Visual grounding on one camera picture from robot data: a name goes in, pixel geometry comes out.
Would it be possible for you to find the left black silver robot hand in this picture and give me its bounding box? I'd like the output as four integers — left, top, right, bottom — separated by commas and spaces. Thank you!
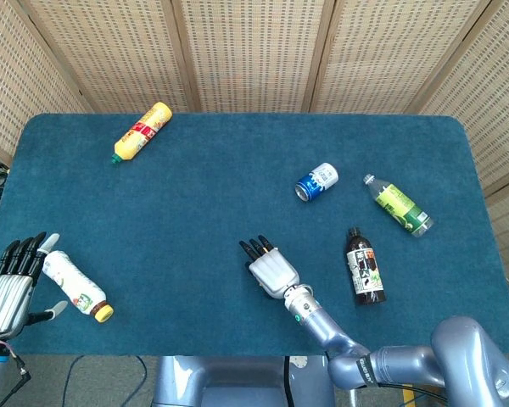
0, 231, 69, 340

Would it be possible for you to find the blue table cloth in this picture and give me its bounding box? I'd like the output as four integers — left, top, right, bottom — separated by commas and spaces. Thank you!
0, 112, 509, 358

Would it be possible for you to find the blue and white can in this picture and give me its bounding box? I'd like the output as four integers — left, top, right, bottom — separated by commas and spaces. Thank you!
295, 162, 339, 202

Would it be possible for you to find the grey-blue robot torso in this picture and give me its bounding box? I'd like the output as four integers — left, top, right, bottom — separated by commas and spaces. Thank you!
151, 355, 336, 407

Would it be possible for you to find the dark brown drink bottle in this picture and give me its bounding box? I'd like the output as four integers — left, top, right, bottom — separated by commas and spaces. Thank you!
344, 226, 387, 306

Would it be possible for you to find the blue floor cable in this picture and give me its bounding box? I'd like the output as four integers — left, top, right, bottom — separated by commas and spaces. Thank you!
60, 354, 148, 407

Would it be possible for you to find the yellow bottle with green cap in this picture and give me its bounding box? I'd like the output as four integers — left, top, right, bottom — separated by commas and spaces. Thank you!
111, 101, 174, 164

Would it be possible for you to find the clear bottle with green label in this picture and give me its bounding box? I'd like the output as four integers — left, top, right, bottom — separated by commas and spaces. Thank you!
362, 173, 434, 238

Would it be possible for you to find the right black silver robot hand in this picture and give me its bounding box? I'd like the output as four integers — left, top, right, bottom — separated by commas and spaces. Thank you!
238, 235, 300, 300

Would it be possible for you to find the white bottle with yellow cap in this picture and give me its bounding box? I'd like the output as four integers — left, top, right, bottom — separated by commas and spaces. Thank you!
41, 249, 115, 324

